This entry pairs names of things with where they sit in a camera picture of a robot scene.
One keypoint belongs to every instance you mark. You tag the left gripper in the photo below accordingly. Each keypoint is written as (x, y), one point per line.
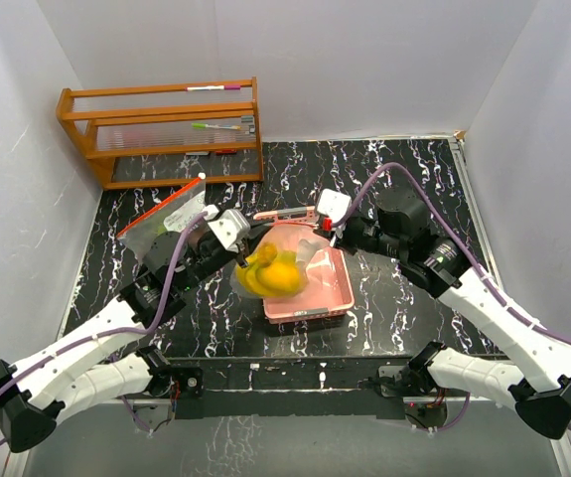
(239, 255)

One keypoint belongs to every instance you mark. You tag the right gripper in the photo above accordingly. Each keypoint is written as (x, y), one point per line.
(342, 238)

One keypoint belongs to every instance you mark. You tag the clear zip bag orange zipper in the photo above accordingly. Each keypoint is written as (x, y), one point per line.
(171, 215)

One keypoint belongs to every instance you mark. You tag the yellow banana bunch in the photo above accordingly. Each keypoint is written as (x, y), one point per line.
(247, 277)

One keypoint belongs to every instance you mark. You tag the yellow mango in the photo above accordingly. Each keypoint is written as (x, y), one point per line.
(281, 277)

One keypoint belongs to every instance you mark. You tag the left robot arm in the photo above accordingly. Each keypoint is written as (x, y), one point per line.
(40, 392)

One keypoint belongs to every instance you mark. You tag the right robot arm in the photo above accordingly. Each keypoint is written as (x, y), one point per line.
(535, 381)

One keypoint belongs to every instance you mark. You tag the pink plastic basket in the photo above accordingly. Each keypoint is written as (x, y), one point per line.
(328, 292)

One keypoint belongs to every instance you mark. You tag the small red box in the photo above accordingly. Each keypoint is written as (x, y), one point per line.
(226, 151)

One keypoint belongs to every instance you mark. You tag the wooden shelf rack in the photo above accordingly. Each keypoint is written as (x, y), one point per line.
(108, 125)

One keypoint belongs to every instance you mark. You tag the black base bar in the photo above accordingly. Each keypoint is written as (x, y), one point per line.
(308, 386)

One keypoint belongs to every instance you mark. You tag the green marker pen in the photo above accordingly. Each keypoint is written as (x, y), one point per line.
(216, 126)

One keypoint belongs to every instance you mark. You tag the pink white marker pen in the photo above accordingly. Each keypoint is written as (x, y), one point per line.
(213, 87)

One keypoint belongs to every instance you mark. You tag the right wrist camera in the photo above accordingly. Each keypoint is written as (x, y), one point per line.
(331, 207)

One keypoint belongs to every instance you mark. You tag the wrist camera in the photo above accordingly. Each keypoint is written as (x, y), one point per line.
(230, 227)
(331, 207)

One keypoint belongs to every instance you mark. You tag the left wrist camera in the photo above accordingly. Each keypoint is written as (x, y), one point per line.
(230, 227)

